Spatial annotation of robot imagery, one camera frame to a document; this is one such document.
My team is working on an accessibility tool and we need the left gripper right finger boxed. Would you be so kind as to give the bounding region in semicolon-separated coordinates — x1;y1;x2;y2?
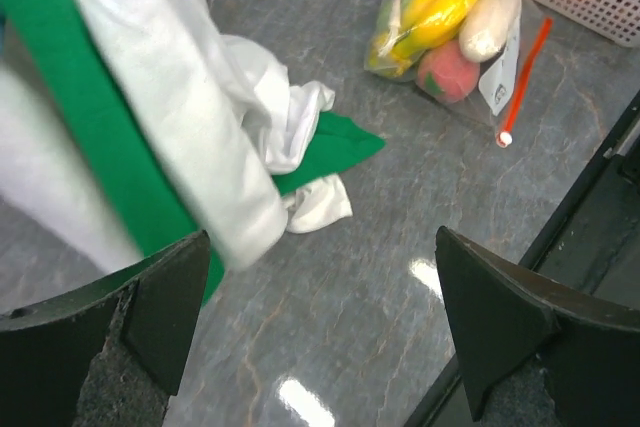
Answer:
436;227;639;426

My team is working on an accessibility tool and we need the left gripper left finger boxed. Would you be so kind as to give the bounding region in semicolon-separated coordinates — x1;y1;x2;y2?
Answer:
1;232;210;426

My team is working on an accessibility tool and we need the pink peach with leaf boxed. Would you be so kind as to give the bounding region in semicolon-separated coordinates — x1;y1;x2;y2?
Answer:
415;39;480;104

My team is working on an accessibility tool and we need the white radish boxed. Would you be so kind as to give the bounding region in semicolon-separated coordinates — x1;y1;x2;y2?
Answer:
458;0;522;63

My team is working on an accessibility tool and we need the clear zip top bag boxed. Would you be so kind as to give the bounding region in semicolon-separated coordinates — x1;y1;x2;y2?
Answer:
364;0;552;148

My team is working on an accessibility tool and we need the yellow banana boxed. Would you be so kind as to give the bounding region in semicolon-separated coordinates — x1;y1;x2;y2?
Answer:
368;0;478;77

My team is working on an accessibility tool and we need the back white t-shirt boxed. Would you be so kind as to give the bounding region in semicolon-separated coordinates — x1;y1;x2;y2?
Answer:
1;62;143;274

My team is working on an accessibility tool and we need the white t-shirt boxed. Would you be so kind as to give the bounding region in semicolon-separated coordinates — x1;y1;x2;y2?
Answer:
76;0;352;270
1;62;143;274

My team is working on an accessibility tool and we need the front white t-shirt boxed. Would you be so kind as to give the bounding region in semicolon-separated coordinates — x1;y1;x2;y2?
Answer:
76;0;352;270

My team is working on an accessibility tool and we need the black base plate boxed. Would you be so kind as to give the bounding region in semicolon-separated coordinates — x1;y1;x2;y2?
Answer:
408;102;639;426

